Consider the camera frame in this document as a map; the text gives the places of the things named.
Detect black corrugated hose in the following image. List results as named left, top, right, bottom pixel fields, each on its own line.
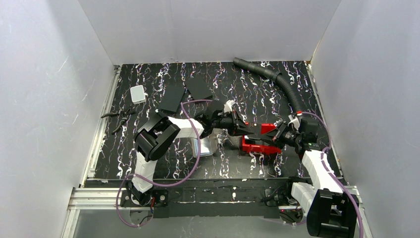
left=233, top=57, right=304, bottom=114

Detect black flat box right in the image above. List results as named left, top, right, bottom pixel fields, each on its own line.
left=185, top=78, right=213, bottom=100

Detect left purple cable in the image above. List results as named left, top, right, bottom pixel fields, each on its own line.
left=115, top=99, right=214, bottom=228

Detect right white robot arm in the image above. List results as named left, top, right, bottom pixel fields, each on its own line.
left=261, top=112, right=365, bottom=238

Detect white square box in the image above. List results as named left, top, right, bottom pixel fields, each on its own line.
left=130, top=85, right=146, bottom=105

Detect red plastic bin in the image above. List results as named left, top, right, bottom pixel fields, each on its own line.
left=241, top=122, right=281, bottom=155

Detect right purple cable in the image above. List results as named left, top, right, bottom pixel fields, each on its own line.
left=300, top=112, right=365, bottom=238

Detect grey leather card holder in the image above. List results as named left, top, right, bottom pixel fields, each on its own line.
left=191, top=136, right=218, bottom=158

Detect black flat box left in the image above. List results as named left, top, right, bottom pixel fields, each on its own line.
left=157, top=85, right=185, bottom=114

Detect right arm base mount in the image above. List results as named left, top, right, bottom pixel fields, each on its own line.
left=261, top=187, right=306, bottom=226

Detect black pliers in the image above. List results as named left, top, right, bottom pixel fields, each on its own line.
left=101, top=108, right=137, bottom=135

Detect black flat box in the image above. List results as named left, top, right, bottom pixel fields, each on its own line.
left=185, top=78, right=213, bottom=100
left=157, top=85, right=185, bottom=114

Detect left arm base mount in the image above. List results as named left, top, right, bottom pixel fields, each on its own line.
left=119, top=189, right=169, bottom=207

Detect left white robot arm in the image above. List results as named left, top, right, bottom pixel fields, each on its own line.
left=126, top=100, right=253, bottom=205

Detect purple cable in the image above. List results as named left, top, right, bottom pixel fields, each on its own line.
left=115, top=99, right=214, bottom=228
left=300, top=112, right=365, bottom=238

